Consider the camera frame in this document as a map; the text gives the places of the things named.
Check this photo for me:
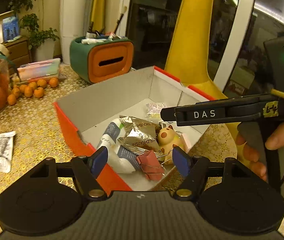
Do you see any wooden sideboard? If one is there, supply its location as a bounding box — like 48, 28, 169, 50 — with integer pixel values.
2, 37, 31, 74

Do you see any silver foil packet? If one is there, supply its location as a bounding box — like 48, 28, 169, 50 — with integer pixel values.
117, 115, 166, 155

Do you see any white round column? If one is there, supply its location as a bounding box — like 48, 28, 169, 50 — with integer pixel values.
60, 0, 100, 65

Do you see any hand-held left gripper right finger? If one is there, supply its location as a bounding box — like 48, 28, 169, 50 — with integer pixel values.
172, 146, 248, 198

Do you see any pile of tangerines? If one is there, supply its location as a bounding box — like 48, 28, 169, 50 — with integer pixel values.
7, 77, 59, 105

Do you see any small pink box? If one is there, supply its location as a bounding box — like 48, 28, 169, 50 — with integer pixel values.
180, 133, 195, 153

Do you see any green and orange tissue box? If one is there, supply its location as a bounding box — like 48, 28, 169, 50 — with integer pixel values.
69, 36, 134, 83

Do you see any clear purple-print snack packet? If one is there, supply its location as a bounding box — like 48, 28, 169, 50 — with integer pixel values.
145, 102, 168, 120

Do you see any potted green plant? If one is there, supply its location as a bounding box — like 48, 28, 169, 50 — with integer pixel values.
7, 0, 60, 62

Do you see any large yellow curtain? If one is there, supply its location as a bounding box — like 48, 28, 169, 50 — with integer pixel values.
164, 0, 239, 144

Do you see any gold lace cloth desktop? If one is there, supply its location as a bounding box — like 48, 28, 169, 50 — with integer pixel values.
0, 64, 284, 240

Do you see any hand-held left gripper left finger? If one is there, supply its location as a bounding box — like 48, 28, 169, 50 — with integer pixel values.
29, 146, 109, 199

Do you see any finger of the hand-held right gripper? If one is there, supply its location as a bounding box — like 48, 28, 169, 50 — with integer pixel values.
160, 93, 284, 127

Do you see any red cardboard box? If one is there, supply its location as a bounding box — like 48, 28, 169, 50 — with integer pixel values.
53, 66, 226, 193

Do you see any pink binder clip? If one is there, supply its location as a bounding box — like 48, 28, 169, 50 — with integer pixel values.
136, 149, 175, 181

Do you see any white tube with green cap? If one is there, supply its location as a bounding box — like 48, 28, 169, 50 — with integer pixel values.
96, 118, 126, 155

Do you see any white printed sachet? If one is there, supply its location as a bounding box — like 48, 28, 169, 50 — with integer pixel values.
0, 131, 17, 173

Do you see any white curved window frame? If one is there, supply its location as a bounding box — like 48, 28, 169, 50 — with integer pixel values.
213, 0, 257, 83

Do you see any blue photo print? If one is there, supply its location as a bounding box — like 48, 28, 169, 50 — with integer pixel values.
2, 16, 20, 42

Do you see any yellow round toy figure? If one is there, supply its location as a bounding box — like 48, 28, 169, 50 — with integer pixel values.
157, 125, 186, 165

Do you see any person's right hand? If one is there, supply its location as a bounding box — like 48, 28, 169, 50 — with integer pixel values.
236, 122, 284, 182

